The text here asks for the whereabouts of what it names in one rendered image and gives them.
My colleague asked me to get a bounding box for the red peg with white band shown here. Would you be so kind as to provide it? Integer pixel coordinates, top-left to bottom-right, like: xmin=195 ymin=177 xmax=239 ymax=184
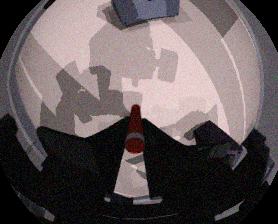
xmin=126 ymin=105 xmax=144 ymax=153

